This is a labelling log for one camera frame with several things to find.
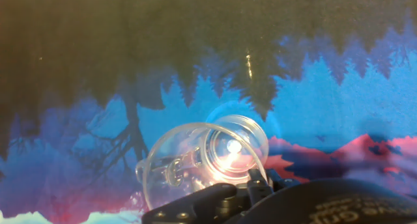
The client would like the clear glass cup with handle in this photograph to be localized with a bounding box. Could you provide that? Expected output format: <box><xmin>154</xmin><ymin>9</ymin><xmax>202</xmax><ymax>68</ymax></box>
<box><xmin>134</xmin><ymin>114</ymin><xmax>270</xmax><ymax>212</ymax></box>

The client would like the blue landscape print mat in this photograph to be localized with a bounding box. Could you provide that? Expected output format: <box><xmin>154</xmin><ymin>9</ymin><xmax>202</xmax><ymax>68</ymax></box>
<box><xmin>0</xmin><ymin>0</ymin><xmax>417</xmax><ymax>224</ymax></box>

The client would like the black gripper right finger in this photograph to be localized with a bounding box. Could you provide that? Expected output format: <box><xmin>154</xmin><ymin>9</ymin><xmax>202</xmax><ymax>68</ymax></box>
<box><xmin>246</xmin><ymin>167</ymin><xmax>301</xmax><ymax>206</ymax></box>

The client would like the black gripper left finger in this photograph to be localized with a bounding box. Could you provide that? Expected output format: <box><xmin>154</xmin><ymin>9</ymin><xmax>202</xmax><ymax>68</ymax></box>
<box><xmin>141</xmin><ymin>182</ymin><xmax>242</xmax><ymax>224</ymax></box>

